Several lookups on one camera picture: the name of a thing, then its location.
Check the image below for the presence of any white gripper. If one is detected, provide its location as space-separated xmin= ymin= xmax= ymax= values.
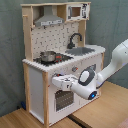
xmin=52 ymin=75 xmax=73 ymax=90

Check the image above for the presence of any white oven door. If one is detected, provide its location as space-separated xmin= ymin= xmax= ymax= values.
xmin=49 ymin=88 xmax=80 ymax=118

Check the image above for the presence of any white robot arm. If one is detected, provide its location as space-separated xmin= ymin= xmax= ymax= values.
xmin=52 ymin=39 xmax=128 ymax=100

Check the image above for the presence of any wooden toy kitchen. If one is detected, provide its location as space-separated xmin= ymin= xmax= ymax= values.
xmin=22 ymin=2 xmax=105 ymax=128

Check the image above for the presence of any right red stove knob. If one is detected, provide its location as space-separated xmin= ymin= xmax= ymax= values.
xmin=72 ymin=66 xmax=78 ymax=72

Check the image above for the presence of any black toy stovetop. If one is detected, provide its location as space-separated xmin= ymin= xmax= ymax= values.
xmin=34 ymin=53 xmax=71 ymax=66

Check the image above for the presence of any silver toy pot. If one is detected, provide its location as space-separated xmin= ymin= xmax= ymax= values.
xmin=40 ymin=51 xmax=56 ymax=62

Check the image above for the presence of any grey ice dispenser panel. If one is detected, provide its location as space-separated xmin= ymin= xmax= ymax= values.
xmin=88 ymin=64 xmax=96 ymax=71

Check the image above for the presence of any grey toy sink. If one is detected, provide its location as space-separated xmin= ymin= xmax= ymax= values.
xmin=66 ymin=47 xmax=94 ymax=56

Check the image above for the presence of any black toy faucet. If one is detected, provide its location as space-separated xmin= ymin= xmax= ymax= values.
xmin=67 ymin=33 xmax=82 ymax=49

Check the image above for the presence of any grey range hood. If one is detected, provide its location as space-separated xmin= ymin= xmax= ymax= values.
xmin=35 ymin=6 xmax=64 ymax=27

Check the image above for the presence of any toy microwave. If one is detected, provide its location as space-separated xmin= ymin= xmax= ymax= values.
xmin=67 ymin=3 xmax=90 ymax=20

